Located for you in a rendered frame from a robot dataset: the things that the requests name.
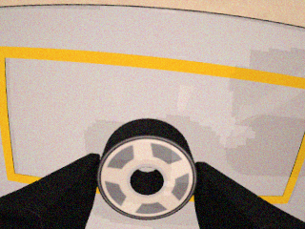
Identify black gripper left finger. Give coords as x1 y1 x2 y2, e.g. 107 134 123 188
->
0 153 100 229

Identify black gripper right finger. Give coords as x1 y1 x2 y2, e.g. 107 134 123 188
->
193 161 305 229

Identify black wheel with white rim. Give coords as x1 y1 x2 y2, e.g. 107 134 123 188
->
96 118 198 220

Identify yellow rectangular outline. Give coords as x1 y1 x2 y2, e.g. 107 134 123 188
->
0 46 305 203

